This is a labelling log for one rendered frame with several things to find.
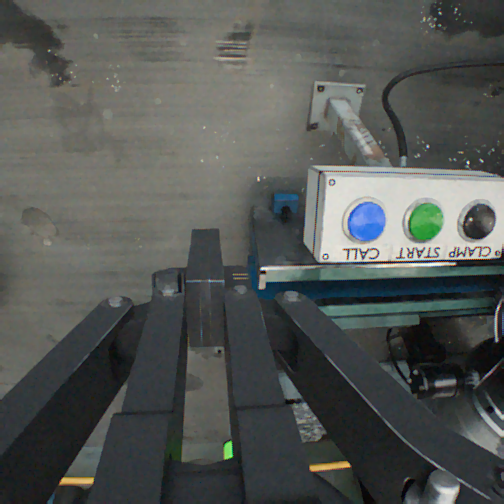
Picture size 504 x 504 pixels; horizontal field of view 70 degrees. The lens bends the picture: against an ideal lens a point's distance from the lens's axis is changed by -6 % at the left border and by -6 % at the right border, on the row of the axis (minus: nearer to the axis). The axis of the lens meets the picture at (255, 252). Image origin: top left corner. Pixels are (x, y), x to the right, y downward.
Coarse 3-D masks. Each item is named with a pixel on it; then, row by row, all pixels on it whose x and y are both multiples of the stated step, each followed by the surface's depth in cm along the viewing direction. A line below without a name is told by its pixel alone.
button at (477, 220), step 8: (472, 208) 29; (480, 208) 29; (488, 208) 29; (472, 216) 29; (480, 216) 29; (488, 216) 29; (464, 224) 30; (472, 224) 29; (480, 224) 29; (488, 224) 30; (464, 232) 30; (472, 232) 30; (480, 232) 30; (488, 232) 30
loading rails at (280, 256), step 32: (256, 224) 57; (288, 224) 57; (256, 256) 55; (288, 256) 52; (256, 288) 62; (288, 288) 63; (320, 288) 63; (352, 288) 64; (384, 288) 64; (416, 288) 65; (448, 288) 65; (480, 288) 66; (352, 320) 63; (384, 320) 64; (416, 320) 64
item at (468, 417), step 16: (480, 352) 72; (464, 368) 70; (496, 384) 66; (448, 400) 73; (464, 400) 67; (480, 400) 64; (496, 400) 64; (448, 416) 72; (464, 416) 67; (480, 416) 63; (496, 416) 62; (464, 432) 67; (480, 432) 63; (496, 432) 60; (496, 448) 62
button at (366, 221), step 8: (360, 208) 28; (368, 208) 28; (376, 208) 28; (352, 216) 28; (360, 216) 28; (368, 216) 28; (376, 216) 28; (384, 216) 28; (352, 224) 28; (360, 224) 28; (368, 224) 28; (376, 224) 28; (384, 224) 29; (352, 232) 29; (360, 232) 29; (368, 232) 29; (376, 232) 29
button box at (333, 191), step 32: (320, 192) 29; (352, 192) 28; (384, 192) 28; (416, 192) 29; (448, 192) 29; (480, 192) 29; (320, 224) 29; (448, 224) 30; (320, 256) 30; (352, 256) 30; (384, 256) 30; (416, 256) 31; (448, 256) 31; (480, 256) 31
